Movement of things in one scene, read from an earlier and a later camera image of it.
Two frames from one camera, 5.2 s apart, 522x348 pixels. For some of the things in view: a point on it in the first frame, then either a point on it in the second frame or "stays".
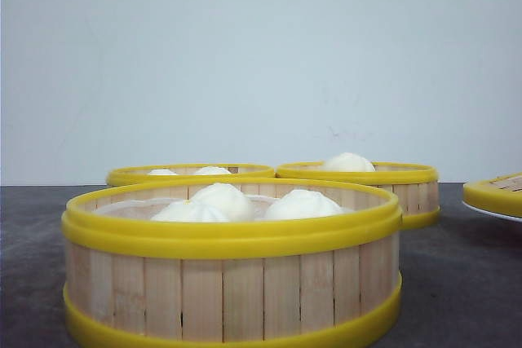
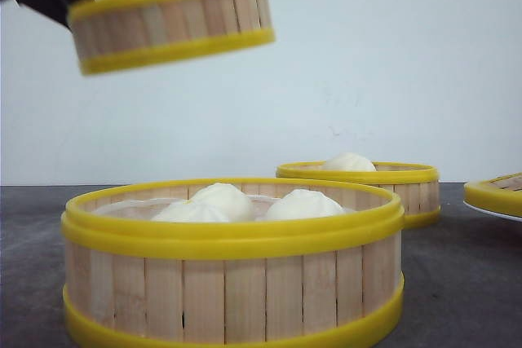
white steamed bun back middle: [220, 203] stays
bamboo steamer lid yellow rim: [502, 194] stays
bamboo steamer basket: [188, 171] -> [156, 24]
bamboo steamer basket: [415, 187] stays
